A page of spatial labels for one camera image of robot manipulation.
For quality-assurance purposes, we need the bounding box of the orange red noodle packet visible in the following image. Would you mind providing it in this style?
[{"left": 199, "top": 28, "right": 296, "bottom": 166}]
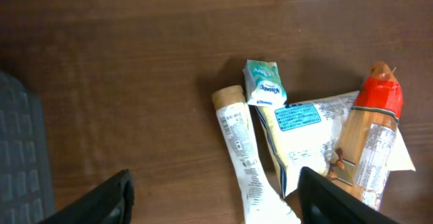
[{"left": 327, "top": 62, "right": 403, "bottom": 210}]

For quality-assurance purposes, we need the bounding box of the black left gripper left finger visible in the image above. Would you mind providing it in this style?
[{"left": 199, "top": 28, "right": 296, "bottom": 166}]
[{"left": 40, "top": 169, "right": 135, "bottom": 224}]

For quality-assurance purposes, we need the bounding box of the dark grey plastic basket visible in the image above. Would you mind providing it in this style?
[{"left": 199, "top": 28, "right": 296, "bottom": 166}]
[{"left": 1, "top": 71, "right": 55, "bottom": 224}]

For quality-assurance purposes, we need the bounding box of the white tube with tan cap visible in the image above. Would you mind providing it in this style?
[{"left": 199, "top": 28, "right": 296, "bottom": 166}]
[{"left": 212, "top": 85, "right": 301, "bottom": 224}]

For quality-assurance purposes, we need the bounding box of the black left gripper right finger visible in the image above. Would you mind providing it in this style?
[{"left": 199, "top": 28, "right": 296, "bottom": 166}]
[{"left": 298, "top": 166, "right": 397, "bottom": 224}]

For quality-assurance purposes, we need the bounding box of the yellow white snack bag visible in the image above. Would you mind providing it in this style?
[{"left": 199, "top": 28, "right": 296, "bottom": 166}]
[{"left": 256, "top": 92, "right": 415, "bottom": 197}]

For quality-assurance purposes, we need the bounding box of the green tissue pack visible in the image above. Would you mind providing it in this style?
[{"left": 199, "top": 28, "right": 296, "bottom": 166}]
[{"left": 243, "top": 60, "right": 288, "bottom": 107}]

